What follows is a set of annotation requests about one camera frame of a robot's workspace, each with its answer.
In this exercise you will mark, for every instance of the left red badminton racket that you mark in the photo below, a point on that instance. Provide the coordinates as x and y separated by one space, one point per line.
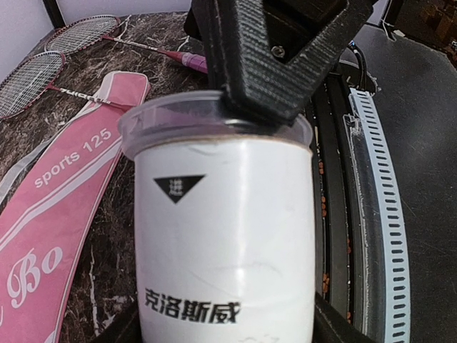
32 78

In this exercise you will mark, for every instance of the pink racket bag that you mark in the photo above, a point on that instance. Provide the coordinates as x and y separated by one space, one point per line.
45 223

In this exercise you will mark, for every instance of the red badminton racket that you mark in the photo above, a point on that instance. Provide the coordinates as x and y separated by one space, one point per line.
32 78
86 32

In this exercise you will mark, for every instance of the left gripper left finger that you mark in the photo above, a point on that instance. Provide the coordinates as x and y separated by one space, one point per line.
124 329

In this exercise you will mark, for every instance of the white cable tray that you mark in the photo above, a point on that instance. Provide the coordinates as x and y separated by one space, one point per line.
386 315

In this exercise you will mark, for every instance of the white shuttlecock tube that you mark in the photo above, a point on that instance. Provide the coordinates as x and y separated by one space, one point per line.
225 241

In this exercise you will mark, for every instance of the right red badminton racket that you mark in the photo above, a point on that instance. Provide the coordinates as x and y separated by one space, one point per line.
86 32

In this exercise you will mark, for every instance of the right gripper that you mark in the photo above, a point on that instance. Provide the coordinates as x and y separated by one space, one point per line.
269 57

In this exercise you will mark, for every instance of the clear plastic tube lid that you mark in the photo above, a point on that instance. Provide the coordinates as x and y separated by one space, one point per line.
195 114

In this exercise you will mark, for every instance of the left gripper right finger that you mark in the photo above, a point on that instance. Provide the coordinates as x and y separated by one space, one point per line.
330 327

